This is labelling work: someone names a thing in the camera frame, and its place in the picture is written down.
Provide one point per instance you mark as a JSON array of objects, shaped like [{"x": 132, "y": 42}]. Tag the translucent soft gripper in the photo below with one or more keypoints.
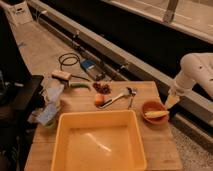
[{"x": 171, "y": 101}]

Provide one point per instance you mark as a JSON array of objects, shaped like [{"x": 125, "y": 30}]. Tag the small orange apple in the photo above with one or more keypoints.
[{"x": 99, "y": 99}]

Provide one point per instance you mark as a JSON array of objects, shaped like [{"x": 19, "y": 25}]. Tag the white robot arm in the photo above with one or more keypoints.
[{"x": 196, "y": 68}]

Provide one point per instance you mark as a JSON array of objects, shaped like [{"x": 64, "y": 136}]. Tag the yellow plastic tray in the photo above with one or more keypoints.
[{"x": 98, "y": 141}]

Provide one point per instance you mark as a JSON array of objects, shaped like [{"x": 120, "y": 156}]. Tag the orange bowl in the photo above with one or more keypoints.
[{"x": 154, "y": 106}]

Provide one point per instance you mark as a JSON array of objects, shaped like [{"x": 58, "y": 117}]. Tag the yellow banana piece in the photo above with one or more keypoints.
[{"x": 156, "y": 114}]

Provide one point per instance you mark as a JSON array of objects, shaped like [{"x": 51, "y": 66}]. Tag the wooden table board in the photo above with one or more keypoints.
[{"x": 160, "y": 148}]

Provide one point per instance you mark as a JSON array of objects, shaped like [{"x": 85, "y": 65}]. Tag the bunch of red grapes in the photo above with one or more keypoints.
[{"x": 102, "y": 88}]

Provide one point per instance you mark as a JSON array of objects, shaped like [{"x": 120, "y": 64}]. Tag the blue electronic box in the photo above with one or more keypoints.
[{"x": 93, "y": 70}]

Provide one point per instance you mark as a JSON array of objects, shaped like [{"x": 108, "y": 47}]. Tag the green chili pepper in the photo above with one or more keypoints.
[{"x": 79, "y": 85}]

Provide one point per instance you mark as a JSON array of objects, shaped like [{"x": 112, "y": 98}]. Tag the blue white cloth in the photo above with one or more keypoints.
[{"x": 46, "y": 115}]

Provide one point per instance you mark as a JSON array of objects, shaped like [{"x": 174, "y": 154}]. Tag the black side stand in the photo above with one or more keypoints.
[{"x": 14, "y": 139}]

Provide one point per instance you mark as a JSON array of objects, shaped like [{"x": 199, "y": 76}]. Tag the white paper bag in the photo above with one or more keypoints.
[{"x": 19, "y": 14}]

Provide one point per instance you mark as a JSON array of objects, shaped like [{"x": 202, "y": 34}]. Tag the white handled spatula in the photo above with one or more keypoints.
[{"x": 123, "y": 93}]

